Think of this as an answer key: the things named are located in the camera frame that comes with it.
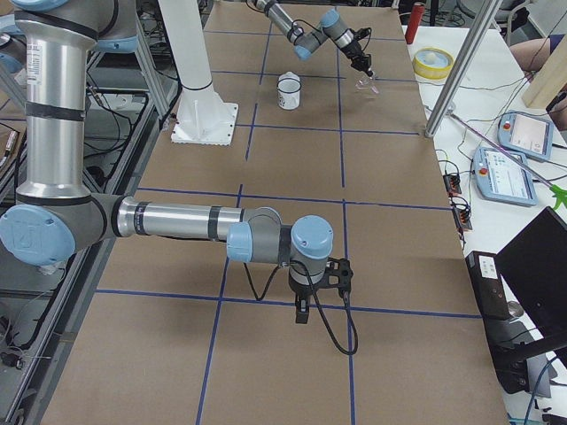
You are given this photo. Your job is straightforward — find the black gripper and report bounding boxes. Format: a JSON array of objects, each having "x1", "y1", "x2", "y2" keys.
[
  {"x1": 346, "y1": 43, "x2": 373, "y2": 77},
  {"x1": 292, "y1": 282, "x2": 313, "y2": 324}
]

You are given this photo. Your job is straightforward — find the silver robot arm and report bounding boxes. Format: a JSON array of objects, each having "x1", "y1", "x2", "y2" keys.
[
  {"x1": 252, "y1": 1, "x2": 374, "y2": 79},
  {"x1": 1, "y1": 1, "x2": 333, "y2": 323}
]

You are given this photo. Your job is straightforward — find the yellow tape roll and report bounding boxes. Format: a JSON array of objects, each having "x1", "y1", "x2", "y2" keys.
[{"x1": 412, "y1": 47, "x2": 454, "y2": 80}]

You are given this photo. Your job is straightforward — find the white enamel mug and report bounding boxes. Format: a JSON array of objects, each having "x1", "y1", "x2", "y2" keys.
[{"x1": 276, "y1": 72, "x2": 302, "y2": 111}]

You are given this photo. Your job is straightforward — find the red cylinder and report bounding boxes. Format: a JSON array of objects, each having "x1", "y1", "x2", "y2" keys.
[{"x1": 405, "y1": 2, "x2": 425, "y2": 45}]

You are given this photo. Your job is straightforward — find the upper orange connector block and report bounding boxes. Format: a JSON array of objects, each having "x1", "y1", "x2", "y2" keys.
[{"x1": 443, "y1": 173, "x2": 462, "y2": 197}]

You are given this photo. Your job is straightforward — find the orange connector block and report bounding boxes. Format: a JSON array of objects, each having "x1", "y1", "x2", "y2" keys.
[
  {"x1": 452, "y1": 204, "x2": 472, "y2": 232},
  {"x1": 443, "y1": 173, "x2": 462, "y2": 197}
]

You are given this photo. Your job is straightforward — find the near teach pendant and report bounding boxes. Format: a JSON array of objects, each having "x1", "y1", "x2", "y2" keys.
[{"x1": 473, "y1": 147, "x2": 538, "y2": 206}]

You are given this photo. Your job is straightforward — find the teach pendant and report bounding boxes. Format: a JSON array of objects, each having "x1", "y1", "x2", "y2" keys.
[
  {"x1": 473, "y1": 147, "x2": 538, "y2": 206},
  {"x1": 497, "y1": 111, "x2": 554, "y2": 161}
]

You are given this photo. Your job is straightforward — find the lower orange connector block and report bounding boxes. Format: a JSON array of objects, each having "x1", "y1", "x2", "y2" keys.
[{"x1": 452, "y1": 204, "x2": 472, "y2": 232}]

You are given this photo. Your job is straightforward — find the far teach pendant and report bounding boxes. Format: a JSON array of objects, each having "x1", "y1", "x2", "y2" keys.
[{"x1": 497, "y1": 111, "x2": 554, "y2": 161}]

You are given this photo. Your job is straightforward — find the wooden beam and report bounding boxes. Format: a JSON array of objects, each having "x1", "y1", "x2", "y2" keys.
[{"x1": 523, "y1": 34, "x2": 566, "y2": 108}]

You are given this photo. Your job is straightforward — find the black computer box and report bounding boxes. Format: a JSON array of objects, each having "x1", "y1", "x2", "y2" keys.
[{"x1": 466, "y1": 251, "x2": 556, "y2": 398}]

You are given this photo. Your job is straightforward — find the green grabber stick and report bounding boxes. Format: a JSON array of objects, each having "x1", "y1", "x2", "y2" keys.
[{"x1": 447, "y1": 112, "x2": 566, "y2": 210}]

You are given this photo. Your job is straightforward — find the black laptop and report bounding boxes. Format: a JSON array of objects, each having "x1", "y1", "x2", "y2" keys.
[{"x1": 495, "y1": 207, "x2": 566, "y2": 333}]

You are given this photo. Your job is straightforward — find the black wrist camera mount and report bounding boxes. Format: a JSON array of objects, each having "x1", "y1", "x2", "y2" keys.
[{"x1": 317, "y1": 258, "x2": 353, "y2": 300}]

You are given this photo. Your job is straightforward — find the aluminium frame post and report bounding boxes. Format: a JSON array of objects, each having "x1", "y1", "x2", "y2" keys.
[{"x1": 424, "y1": 0, "x2": 501, "y2": 138}]

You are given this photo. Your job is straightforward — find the white camera stand pillar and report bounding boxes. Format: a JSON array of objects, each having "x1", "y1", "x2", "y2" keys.
[{"x1": 159, "y1": 0, "x2": 238, "y2": 146}]

